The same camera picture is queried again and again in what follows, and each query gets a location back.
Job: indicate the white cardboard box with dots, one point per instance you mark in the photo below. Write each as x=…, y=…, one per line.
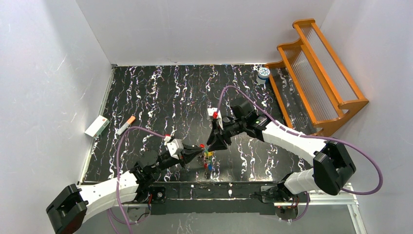
x=97, y=127

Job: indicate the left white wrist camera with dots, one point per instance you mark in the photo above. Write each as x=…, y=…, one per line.
x=174, y=146

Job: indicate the orange white marker tube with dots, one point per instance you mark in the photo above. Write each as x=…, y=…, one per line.
x=125, y=126

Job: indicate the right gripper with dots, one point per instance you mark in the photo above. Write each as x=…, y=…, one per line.
x=222, y=132

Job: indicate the aluminium rail frame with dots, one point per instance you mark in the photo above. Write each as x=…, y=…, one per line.
x=235, y=197

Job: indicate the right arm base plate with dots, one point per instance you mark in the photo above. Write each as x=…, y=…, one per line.
x=274, y=194

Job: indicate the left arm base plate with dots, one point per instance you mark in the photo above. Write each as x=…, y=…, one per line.
x=151, y=195

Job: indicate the orange wooden rack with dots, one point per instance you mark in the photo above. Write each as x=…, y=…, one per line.
x=315, y=91

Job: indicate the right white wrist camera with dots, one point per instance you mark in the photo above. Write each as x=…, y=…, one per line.
x=214, y=113

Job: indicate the small white blue jar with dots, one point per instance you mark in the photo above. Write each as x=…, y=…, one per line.
x=263, y=75

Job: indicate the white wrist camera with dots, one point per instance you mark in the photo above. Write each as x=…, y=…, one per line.
x=214, y=113
x=174, y=146

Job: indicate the keyring with coloured tags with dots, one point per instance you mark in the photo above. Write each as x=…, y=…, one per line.
x=206, y=159

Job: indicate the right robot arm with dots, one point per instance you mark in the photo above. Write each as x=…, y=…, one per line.
x=331, y=164

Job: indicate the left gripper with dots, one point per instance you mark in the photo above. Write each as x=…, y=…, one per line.
x=184, y=154

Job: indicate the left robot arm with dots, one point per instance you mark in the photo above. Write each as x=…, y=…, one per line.
x=74, y=205

